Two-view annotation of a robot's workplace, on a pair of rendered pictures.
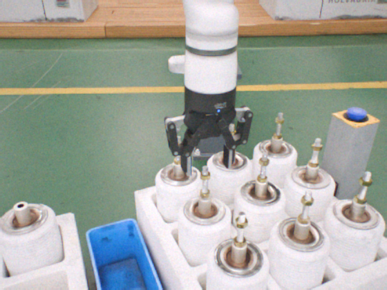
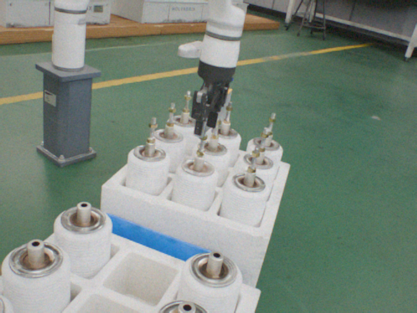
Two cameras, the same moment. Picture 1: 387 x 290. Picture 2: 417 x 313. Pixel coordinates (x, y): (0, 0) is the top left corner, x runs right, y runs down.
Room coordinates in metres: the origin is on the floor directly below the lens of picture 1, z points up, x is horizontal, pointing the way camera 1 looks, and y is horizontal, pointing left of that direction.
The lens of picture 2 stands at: (0.01, 0.63, 0.69)
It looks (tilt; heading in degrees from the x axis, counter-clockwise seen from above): 26 degrees down; 307
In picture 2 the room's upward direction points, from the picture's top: 11 degrees clockwise
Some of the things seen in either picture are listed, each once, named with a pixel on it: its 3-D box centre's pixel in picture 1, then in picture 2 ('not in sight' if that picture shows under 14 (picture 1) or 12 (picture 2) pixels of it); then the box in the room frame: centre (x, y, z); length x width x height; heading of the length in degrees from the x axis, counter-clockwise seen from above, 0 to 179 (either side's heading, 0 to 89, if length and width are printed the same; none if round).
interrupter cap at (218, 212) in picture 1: (204, 210); (197, 167); (0.51, -0.02, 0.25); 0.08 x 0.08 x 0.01
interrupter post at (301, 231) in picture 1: (301, 228); (259, 156); (0.46, -0.18, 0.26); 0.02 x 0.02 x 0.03
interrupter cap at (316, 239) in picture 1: (300, 234); (258, 161); (0.46, -0.18, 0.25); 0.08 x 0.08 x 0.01
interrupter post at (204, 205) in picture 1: (204, 204); (198, 163); (0.51, -0.02, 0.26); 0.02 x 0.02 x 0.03
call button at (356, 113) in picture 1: (356, 114); not in sight; (0.75, -0.36, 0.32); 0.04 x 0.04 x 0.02
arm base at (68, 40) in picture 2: not in sight; (69, 40); (1.12, -0.07, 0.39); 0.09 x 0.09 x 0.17; 2
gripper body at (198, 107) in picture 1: (209, 108); (214, 81); (0.51, -0.02, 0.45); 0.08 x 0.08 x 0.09
